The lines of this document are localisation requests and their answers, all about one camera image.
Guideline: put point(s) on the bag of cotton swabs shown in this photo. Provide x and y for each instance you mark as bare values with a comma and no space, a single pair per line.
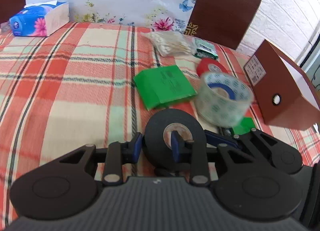
168,42

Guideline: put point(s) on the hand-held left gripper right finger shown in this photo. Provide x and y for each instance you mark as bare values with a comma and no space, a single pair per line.
175,146

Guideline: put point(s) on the black tape roll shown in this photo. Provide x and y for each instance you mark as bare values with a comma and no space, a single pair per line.
155,126

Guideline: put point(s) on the blue tissue pack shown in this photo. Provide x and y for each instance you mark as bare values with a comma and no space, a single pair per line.
32,22

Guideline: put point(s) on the clear tape roll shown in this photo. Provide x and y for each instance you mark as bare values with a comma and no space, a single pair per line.
217,111

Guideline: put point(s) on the brown cardboard box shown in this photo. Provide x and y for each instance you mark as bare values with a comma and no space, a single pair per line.
275,84

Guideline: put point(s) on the small green white packet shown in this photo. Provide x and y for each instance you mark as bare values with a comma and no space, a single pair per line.
206,49

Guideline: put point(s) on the green paper box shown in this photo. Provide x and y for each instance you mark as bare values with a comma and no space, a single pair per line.
160,86

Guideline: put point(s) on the small green paper piece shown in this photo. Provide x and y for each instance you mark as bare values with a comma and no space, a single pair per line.
243,125

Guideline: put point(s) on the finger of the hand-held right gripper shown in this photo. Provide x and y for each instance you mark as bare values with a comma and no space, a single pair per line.
220,140

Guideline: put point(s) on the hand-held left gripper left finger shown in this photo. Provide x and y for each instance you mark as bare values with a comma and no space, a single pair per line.
137,146

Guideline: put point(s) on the small clear plastic item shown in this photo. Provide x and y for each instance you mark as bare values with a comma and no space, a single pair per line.
5,27

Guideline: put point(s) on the red tape roll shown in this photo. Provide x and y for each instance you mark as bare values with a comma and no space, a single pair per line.
203,67

